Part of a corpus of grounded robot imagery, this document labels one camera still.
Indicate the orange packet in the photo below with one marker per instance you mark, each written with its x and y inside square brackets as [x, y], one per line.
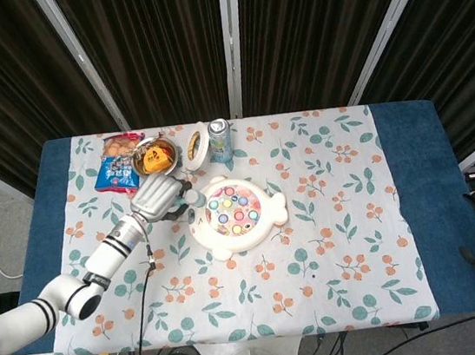
[154, 160]

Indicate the blue table cover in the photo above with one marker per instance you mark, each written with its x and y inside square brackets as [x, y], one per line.
[419, 162]

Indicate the metal bowl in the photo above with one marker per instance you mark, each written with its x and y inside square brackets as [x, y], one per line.
[173, 157]

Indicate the white whack-a-mole toy board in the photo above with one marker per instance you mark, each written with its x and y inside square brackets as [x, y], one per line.
[246, 242]

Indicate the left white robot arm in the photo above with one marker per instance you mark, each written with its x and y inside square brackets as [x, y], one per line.
[107, 251]

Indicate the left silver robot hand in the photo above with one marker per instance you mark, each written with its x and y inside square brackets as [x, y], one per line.
[154, 197]

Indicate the floral tablecloth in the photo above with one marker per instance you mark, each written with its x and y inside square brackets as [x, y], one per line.
[316, 241]

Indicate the white tape roll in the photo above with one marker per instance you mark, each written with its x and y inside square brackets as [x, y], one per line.
[200, 158]

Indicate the light blue drink can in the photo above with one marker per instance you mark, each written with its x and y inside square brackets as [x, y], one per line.
[219, 145]

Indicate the teal toy mallet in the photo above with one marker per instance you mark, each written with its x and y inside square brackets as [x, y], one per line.
[196, 199]

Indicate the blue snack bag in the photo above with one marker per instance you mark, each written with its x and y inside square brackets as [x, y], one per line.
[110, 176]

